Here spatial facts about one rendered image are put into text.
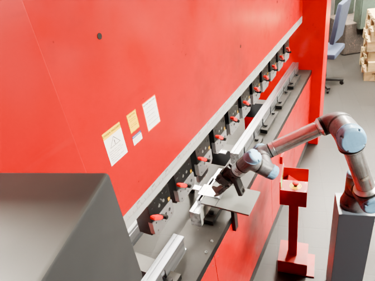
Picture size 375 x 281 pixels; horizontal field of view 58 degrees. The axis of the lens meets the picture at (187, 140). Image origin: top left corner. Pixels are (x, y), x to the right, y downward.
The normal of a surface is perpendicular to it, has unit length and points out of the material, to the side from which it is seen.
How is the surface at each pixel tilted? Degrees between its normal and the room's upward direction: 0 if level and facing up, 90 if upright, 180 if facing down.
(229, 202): 0
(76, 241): 90
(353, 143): 83
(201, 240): 0
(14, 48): 90
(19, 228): 0
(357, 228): 90
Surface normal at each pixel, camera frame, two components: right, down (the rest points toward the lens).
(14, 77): 0.87, 0.14
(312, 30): -0.47, 0.51
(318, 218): -0.15, -0.84
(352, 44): 0.06, 0.51
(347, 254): -0.23, 0.53
